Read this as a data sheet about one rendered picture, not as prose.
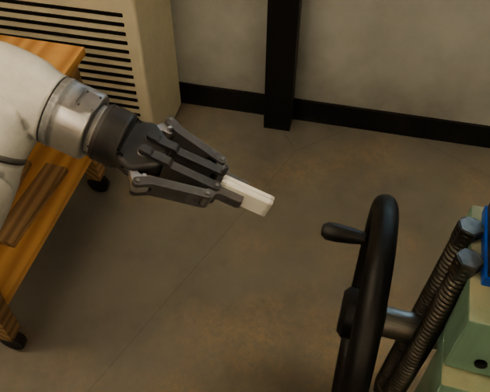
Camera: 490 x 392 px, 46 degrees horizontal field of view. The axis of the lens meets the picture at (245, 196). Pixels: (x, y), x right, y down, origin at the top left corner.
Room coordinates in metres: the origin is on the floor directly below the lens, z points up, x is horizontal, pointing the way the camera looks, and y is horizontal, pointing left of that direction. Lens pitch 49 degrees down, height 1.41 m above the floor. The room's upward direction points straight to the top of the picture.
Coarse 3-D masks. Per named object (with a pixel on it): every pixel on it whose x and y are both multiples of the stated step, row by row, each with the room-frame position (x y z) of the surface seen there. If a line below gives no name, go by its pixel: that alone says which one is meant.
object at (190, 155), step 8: (152, 136) 0.53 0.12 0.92; (160, 136) 0.54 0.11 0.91; (160, 144) 0.53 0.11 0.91; (168, 144) 0.53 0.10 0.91; (176, 144) 0.53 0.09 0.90; (176, 152) 0.52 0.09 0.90; (184, 152) 0.53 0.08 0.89; (176, 160) 0.52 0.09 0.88; (184, 160) 0.52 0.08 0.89; (192, 160) 0.52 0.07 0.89; (200, 160) 0.52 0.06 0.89; (208, 160) 0.52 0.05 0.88; (192, 168) 0.52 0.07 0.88; (200, 168) 0.51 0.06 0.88; (208, 168) 0.51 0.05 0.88; (216, 168) 0.51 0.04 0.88; (224, 168) 0.51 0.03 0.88; (208, 176) 0.51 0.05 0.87
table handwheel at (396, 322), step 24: (384, 216) 0.38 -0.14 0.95; (384, 240) 0.34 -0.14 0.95; (360, 264) 0.45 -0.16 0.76; (384, 264) 0.31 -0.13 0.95; (360, 288) 0.30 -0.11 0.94; (384, 288) 0.29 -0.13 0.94; (360, 312) 0.27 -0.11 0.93; (384, 312) 0.27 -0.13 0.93; (408, 312) 0.34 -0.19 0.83; (360, 336) 0.25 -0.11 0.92; (384, 336) 0.32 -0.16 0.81; (408, 336) 0.31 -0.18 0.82; (360, 360) 0.24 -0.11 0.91; (336, 384) 0.31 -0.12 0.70; (360, 384) 0.22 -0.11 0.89
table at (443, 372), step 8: (440, 336) 0.29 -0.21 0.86; (440, 344) 0.28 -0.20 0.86; (440, 352) 0.27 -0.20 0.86; (440, 360) 0.26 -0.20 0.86; (440, 368) 0.25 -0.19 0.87; (448, 368) 0.25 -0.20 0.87; (456, 368) 0.25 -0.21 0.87; (440, 376) 0.24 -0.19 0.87; (448, 376) 0.24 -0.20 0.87; (456, 376) 0.24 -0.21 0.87; (464, 376) 0.24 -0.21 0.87; (472, 376) 0.24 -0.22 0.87; (480, 376) 0.24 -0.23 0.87; (488, 376) 0.24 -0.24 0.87; (440, 384) 0.23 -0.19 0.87; (448, 384) 0.23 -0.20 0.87; (456, 384) 0.23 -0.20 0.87; (464, 384) 0.23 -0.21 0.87; (472, 384) 0.23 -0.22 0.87; (480, 384) 0.23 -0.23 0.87; (488, 384) 0.23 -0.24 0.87
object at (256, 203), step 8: (224, 184) 0.49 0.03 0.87; (232, 184) 0.49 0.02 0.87; (240, 192) 0.48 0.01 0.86; (248, 192) 0.48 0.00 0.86; (248, 200) 0.48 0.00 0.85; (256, 200) 0.48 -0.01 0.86; (264, 200) 0.48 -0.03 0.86; (248, 208) 0.48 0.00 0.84; (256, 208) 0.48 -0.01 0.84; (264, 208) 0.48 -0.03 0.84
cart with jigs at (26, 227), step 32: (64, 64) 1.21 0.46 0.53; (32, 160) 1.22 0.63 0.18; (64, 160) 1.22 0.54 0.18; (32, 192) 1.07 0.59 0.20; (64, 192) 1.09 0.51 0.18; (32, 224) 0.97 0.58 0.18; (0, 256) 0.87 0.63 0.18; (32, 256) 0.87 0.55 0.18; (0, 288) 0.77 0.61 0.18; (0, 320) 0.69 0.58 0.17
